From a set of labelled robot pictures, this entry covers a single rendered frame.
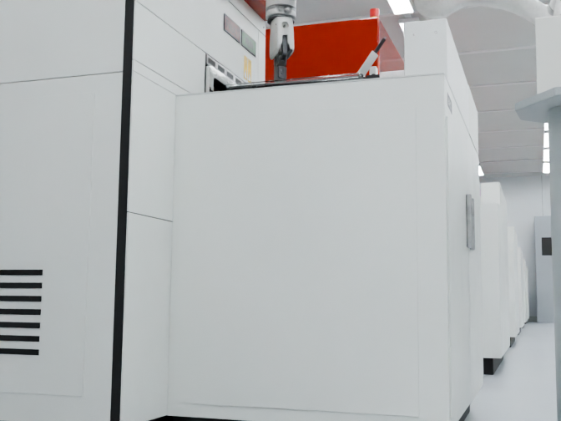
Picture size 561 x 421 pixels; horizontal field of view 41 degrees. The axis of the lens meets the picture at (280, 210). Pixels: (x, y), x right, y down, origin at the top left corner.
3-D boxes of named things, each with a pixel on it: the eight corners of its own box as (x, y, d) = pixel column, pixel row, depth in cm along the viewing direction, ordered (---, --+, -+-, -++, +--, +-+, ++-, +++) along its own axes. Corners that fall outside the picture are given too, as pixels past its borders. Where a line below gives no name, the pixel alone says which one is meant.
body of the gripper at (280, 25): (298, 12, 207) (298, 52, 205) (289, 25, 216) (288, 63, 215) (271, 9, 205) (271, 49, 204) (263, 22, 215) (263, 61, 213)
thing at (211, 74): (203, 101, 195) (204, 65, 197) (261, 136, 237) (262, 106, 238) (209, 100, 195) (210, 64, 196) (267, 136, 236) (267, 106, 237)
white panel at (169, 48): (123, 71, 161) (128, -107, 166) (256, 145, 238) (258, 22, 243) (135, 69, 160) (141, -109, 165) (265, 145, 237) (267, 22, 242)
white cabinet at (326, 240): (164, 453, 169) (174, 96, 179) (295, 401, 260) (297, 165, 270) (458, 478, 149) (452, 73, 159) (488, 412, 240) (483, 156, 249)
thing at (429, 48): (404, 83, 168) (403, 22, 170) (436, 134, 220) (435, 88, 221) (447, 79, 165) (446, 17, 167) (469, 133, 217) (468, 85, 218)
